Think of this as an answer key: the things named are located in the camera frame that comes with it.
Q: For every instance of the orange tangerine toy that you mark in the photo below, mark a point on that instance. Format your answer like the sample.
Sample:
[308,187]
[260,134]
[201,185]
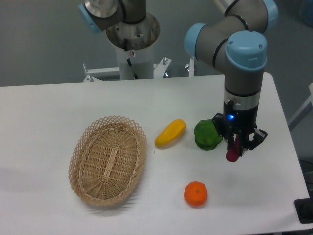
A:
[196,194]

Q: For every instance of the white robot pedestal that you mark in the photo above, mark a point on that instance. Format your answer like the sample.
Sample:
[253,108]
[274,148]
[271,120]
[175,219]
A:
[134,43]

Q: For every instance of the yellow mango toy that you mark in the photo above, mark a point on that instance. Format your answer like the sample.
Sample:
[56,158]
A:
[171,133]

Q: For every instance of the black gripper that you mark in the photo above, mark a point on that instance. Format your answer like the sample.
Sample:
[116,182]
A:
[233,122]

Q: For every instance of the white metal base frame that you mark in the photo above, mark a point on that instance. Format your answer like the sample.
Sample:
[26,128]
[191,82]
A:
[127,72]

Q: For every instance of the black device at table edge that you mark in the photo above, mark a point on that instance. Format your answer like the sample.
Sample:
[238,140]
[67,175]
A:
[304,209]

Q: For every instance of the woven wicker basket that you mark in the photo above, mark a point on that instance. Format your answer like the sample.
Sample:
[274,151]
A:
[108,161]

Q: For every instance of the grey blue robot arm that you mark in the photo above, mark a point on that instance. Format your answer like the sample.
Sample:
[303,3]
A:
[235,46]

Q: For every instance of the purple sweet potato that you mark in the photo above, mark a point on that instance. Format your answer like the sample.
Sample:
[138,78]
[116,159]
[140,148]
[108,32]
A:
[233,152]

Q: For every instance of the green bok choy toy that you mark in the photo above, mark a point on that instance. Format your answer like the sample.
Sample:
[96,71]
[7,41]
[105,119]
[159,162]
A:
[206,136]

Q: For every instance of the white frame at right edge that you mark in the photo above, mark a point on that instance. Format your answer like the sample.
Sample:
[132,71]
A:
[302,111]

